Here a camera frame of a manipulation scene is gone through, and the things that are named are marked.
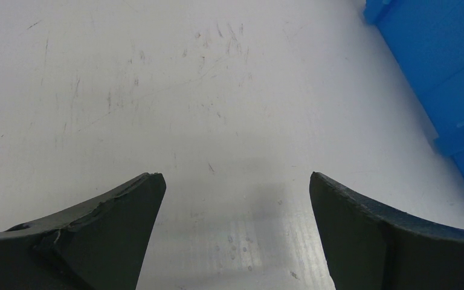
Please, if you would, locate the blue plastic bin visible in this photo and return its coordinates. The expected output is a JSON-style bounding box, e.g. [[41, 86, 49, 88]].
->
[[363, 0, 464, 178]]

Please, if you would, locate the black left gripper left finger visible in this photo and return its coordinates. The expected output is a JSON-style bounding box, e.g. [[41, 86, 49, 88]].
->
[[0, 173, 166, 289]]

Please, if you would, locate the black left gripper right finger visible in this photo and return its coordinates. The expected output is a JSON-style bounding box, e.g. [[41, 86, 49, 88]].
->
[[309, 172, 464, 289]]

